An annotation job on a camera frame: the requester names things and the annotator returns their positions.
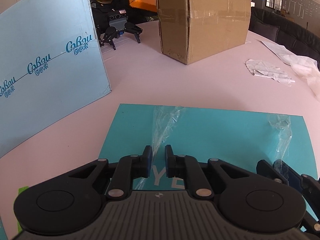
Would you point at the left gripper distant black finger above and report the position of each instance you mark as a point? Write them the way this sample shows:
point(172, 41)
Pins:
point(133, 29)
point(109, 35)

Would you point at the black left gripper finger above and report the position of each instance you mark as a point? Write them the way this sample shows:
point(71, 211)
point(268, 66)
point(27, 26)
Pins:
point(247, 200)
point(73, 200)

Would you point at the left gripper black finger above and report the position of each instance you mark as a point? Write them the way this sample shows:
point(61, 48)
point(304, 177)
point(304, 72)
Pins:
point(292, 177)

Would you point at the clear plastic wrapper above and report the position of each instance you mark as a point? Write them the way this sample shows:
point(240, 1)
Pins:
point(282, 123)

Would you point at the clear plastic wrapper strip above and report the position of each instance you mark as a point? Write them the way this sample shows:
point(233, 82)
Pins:
point(165, 120)

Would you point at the person in black jacket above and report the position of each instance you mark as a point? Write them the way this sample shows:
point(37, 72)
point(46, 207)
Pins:
point(101, 8)

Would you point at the light blue tissue carton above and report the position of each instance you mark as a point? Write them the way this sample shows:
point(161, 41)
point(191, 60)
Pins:
point(51, 66)

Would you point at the teal paper mat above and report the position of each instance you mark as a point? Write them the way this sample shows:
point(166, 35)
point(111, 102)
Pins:
point(236, 137)

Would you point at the brown cardboard box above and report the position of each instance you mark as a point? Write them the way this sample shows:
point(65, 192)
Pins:
point(191, 30)

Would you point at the white plastic bag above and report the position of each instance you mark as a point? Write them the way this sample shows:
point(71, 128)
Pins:
point(303, 66)

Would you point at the crumpled white paper sheet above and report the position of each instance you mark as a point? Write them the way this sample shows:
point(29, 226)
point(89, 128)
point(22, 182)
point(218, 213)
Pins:
point(267, 70)

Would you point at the black sofa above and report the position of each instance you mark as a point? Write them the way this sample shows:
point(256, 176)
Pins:
point(287, 33)

